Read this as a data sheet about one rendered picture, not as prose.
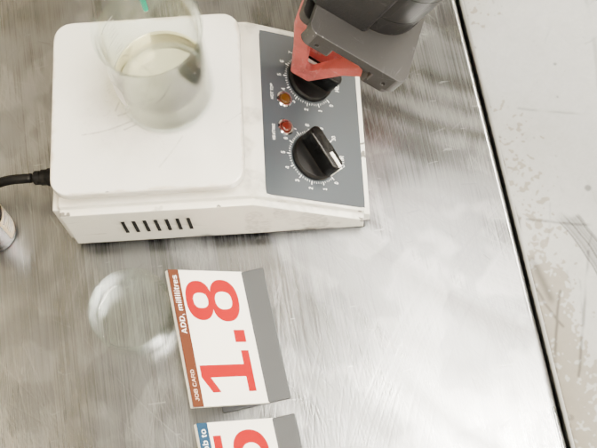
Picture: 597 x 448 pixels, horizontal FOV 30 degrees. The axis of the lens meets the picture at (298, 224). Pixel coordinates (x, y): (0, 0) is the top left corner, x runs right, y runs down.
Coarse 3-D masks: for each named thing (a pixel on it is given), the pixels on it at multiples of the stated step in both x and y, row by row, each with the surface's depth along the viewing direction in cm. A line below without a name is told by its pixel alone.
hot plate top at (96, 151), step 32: (64, 32) 72; (224, 32) 71; (64, 64) 71; (96, 64) 71; (224, 64) 70; (64, 96) 70; (96, 96) 70; (224, 96) 70; (64, 128) 69; (96, 128) 69; (128, 128) 69; (192, 128) 69; (224, 128) 69; (64, 160) 68; (96, 160) 68; (128, 160) 68; (160, 160) 68; (192, 160) 68; (224, 160) 68; (64, 192) 68; (96, 192) 68; (128, 192) 68; (160, 192) 68
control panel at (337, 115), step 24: (264, 48) 73; (288, 48) 74; (264, 72) 73; (288, 72) 74; (264, 96) 72; (336, 96) 75; (264, 120) 71; (288, 120) 72; (312, 120) 73; (336, 120) 74; (264, 144) 71; (288, 144) 72; (336, 144) 73; (360, 144) 74; (288, 168) 71; (360, 168) 74; (288, 192) 70; (312, 192) 71; (336, 192) 72; (360, 192) 73
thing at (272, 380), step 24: (168, 288) 71; (240, 288) 74; (264, 288) 74; (264, 312) 73; (264, 336) 73; (264, 360) 72; (264, 384) 72; (288, 384) 72; (192, 408) 68; (240, 408) 71
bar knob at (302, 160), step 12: (312, 132) 71; (300, 144) 72; (312, 144) 71; (324, 144) 71; (300, 156) 71; (312, 156) 72; (324, 156) 71; (336, 156) 71; (300, 168) 71; (312, 168) 71; (324, 168) 71; (336, 168) 71
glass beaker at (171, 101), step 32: (128, 0) 64; (160, 0) 65; (192, 0) 63; (96, 32) 63; (128, 32) 67; (192, 32) 67; (192, 64) 63; (128, 96) 65; (160, 96) 64; (192, 96) 66; (160, 128) 68
